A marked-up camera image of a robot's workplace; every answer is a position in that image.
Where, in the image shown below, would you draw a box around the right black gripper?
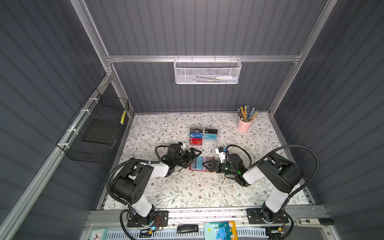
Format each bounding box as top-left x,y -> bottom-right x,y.
202,160 -> 238,177

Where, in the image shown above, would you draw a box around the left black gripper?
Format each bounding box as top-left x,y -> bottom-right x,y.
173,147 -> 201,168

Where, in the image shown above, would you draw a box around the red card holder wallet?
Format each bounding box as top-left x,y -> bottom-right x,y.
189,156 -> 215,172

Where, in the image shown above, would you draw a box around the clear plastic organizer box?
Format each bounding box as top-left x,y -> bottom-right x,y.
189,126 -> 219,146

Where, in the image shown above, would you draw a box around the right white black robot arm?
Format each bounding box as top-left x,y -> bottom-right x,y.
203,153 -> 304,215

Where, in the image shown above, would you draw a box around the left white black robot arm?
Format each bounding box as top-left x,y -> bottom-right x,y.
106,143 -> 202,222

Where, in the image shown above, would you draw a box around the pink pen cup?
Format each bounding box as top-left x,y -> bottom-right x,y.
237,119 -> 252,133

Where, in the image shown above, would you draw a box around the pens in pink cup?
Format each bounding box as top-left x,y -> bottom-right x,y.
237,105 -> 260,123

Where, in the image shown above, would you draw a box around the colourful picture book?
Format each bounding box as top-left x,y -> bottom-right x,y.
204,221 -> 238,240

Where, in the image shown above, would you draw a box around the black stapler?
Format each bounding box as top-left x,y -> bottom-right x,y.
177,225 -> 199,234

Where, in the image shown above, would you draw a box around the markers in white basket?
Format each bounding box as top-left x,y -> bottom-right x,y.
195,75 -> 238,83

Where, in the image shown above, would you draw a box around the yellow tag on basket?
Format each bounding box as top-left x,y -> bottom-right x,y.
120,110 -> 127,125

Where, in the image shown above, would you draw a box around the black pad in basket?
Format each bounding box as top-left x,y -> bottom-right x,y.
82,119 -> 120,145

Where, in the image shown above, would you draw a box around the small teal clock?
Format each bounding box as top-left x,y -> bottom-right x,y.
89,229 -> 108,240

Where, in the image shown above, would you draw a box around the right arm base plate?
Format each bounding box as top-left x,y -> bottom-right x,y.
246,208 -> 290,225

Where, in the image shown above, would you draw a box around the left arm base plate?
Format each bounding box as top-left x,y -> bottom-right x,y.
127,210 -> 169,228

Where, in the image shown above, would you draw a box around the left black corrugated cable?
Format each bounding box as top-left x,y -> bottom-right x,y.
106,145 -> 175,240

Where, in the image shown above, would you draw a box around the black corrugated cable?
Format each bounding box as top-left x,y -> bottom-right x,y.
225,144 -> 320,240
106,145 -> 175,240

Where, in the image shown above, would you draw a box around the white wire mesh basket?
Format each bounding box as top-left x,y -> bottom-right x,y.
173,57 -> 242,85

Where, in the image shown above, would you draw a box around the right black corrugated cable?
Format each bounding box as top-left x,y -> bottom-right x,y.
225,144 -> 320,240

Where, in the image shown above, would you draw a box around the black wire wall basket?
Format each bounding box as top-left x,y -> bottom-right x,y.
57,91 -> 130,164

